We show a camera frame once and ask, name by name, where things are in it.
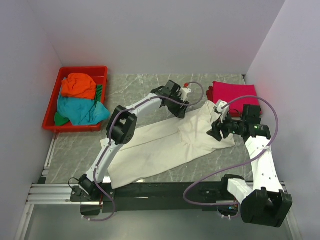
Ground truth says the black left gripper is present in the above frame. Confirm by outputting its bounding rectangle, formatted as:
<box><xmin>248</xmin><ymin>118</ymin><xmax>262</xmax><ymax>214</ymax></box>
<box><xmin>168</xmin><ymin>94</ymin><xmax>190</xmax><ymax>120</ymax></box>

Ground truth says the white t shirt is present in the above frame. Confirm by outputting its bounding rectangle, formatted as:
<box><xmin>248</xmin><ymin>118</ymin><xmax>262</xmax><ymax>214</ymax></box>
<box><xmin>108</xmin><ymin>100</ymin><xmax>235</xmax><ymax>189</ymax></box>

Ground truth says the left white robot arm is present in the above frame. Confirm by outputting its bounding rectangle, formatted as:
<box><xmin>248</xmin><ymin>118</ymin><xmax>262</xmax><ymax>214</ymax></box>
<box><xmin>78</xmin><ymin>80</ymin><xmax>192</xmax><ymax>201</ymax></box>

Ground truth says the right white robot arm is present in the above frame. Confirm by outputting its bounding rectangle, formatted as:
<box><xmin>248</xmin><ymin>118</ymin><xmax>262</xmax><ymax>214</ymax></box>
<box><xmin>207</xmin><ymin>100</ymin><xmax>293</xmax><ymax>228</ymax></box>

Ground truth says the dark red folded t shirt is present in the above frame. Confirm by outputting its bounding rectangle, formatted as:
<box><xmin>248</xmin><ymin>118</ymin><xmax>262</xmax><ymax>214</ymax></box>
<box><xmin>206</xmin><ymin>84</ymin><xmax>246</xmax><ymax>118</ymax></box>

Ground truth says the pink folded t shirt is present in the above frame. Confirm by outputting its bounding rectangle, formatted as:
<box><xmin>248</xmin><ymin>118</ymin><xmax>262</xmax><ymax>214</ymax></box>
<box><xmin>212</xmin><ymin>81</ymin><xmax>260</xmax><ymax>118</ymax></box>

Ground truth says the red plastic bin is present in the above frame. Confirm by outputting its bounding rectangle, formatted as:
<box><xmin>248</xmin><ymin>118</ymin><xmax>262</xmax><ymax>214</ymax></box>
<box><xmin>42</xmin><ymin>65</ymin><xmax>108</xmax><ymax>133</ymax></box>

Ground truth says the light blue t shirt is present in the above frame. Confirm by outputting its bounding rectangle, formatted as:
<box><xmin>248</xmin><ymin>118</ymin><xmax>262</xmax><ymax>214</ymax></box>
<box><xmin>56</xmin><ymin>95</ymin><xmax>111</xmax><ymax>126</ymax></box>

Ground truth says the orange t shirt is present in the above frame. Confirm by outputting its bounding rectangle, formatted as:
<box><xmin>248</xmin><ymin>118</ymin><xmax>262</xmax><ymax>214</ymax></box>
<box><xmin>60</xmin><ymin>73</ymin><xmax>97</xmax><ymax>100</ymax></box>

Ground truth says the black base bar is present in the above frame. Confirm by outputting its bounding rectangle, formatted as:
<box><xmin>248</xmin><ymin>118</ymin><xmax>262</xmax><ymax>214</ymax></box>
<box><xmin>70</xmin><ymin>181</ymin><xmax>240</xmax><ymax>216</ymax></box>

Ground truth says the green t shirt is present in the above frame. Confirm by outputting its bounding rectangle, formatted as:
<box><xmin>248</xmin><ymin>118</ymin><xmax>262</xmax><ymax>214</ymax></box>
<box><xmin>53</xmin><ymin>84</ymin><xmax>104</xmax><ymax>127</ymax></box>

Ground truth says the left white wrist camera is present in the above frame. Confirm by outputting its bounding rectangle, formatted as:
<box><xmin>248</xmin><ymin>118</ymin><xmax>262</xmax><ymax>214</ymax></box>
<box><xmin>180</xmin><ymin>83</ymin><xmax>192</xmax><ymax>102</ymax></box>

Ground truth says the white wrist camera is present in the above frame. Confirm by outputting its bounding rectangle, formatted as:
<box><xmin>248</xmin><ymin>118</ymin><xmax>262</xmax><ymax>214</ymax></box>
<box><xmin>214</xmin><ymin>99</ymin><xmax>230</xmax><ymax>123</ymax></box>
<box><xmin>180</xmin><ymin>83</ymin><xmax>192</xmax><ymax>102</ymax></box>

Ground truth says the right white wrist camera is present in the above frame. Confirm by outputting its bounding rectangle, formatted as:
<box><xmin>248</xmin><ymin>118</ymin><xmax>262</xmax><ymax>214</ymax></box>
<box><xmin>214</xmin><ymin>99</ymin><xmax>230</xmax><ymax>123</ymax></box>

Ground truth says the aluminium rail frame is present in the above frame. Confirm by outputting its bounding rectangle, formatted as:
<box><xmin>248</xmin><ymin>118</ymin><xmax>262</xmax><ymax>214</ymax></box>
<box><xmin>14</xmin><ymin>182</ymin><xmax>303</xmax><ymax>240</ymax></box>

